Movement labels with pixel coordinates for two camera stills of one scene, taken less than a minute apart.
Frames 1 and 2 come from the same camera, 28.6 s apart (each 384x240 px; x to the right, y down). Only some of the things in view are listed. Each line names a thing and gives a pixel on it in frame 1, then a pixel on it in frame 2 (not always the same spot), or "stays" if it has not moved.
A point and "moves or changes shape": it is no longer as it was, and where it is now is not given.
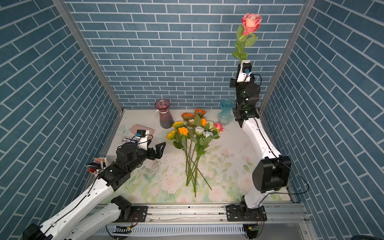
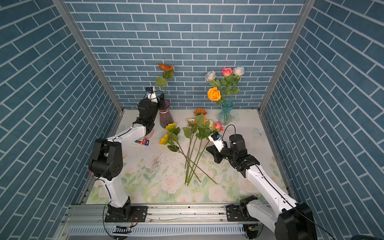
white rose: (198, 130) moves or changes shape
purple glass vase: (166, 121) stays
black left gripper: (152, 156) -> (161, 104)
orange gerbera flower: (200, 112) stays
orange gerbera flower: (186, 116) -> (168, 73)
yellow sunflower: (171, 135) -> (165, 140)
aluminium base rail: (285, 221) stays
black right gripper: (234, 85) -> (212, 149)
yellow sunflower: (178, 124) -> (171, 127)
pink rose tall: (251, 24) -> (227, 72)
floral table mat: (219, 169) stays
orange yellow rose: (183, 131) -> (213, 94)
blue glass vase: (226, 116) stays
